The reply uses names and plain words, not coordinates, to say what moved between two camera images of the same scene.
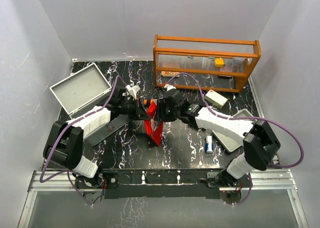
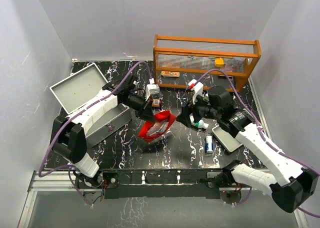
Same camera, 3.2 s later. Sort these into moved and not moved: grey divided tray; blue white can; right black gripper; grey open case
Moved: right black gripper
Not moved: blue white can; grey open case; grey divided tray
